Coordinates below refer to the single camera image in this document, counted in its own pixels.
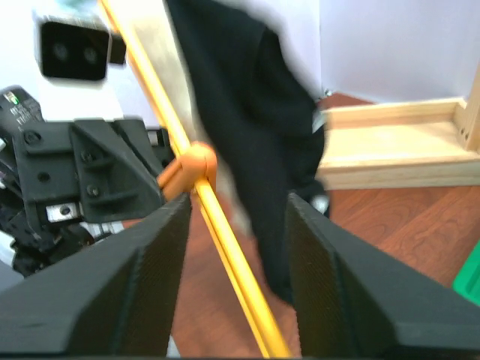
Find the green plastic tray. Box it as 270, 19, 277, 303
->
452, 242, 480, 305

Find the orange clothespin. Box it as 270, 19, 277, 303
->
157, 142, 218, 201

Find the black underwear beige waistband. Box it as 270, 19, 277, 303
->
129, 1, 330, 304

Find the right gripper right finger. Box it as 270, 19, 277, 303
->
286, 194, 479, 356

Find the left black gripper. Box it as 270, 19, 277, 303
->
1, 85, 174, 277

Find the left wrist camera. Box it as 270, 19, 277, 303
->
31, 7, 127, 82

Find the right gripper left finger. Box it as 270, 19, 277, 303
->
1, 195, 191, 356

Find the yellow plastic hanger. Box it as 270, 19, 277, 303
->
99, 0, 291, 358

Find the wooden clothes rack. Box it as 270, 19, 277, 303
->
317, 79, 479, 189

